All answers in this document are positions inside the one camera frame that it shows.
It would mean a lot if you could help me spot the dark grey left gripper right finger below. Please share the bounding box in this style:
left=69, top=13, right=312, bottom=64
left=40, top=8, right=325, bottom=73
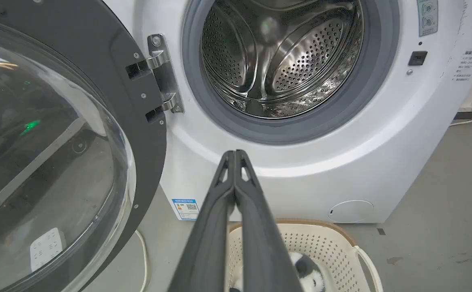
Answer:
left=234, top=150, right=304, bottom=292

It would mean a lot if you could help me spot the white front-load washing machine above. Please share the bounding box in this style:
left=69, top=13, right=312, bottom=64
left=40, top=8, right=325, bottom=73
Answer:
left=103, top=0, right=472, bottom=224

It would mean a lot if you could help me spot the black and white plush toy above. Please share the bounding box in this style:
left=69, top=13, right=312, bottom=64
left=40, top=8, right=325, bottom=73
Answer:
left=230, top=252, right=326, bottom=292

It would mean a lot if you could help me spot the white perforated laundry basket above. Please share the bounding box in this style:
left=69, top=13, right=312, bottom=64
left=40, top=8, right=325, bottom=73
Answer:
left=225, top=219, right=384, bottom=292

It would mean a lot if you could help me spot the white power cable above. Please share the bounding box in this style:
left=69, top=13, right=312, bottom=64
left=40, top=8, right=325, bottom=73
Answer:
left=448, top=106, right=472, bottom=127

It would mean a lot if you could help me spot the white cable on floor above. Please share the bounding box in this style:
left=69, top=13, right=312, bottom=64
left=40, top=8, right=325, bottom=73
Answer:
left=135, top=230, right=149, bottom=292

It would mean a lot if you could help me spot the dark round washer door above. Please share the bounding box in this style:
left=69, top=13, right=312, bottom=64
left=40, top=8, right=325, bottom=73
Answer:
left=0, top=0, right=167, bottom=292

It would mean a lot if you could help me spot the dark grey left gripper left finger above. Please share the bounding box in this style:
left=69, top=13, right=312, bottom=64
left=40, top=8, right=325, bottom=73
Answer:
left=168, top=150, right=236, bottom=292

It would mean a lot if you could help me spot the metal door hinge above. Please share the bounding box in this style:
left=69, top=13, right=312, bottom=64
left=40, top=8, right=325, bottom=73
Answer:
left=146, top=34, right=185, bottom=114

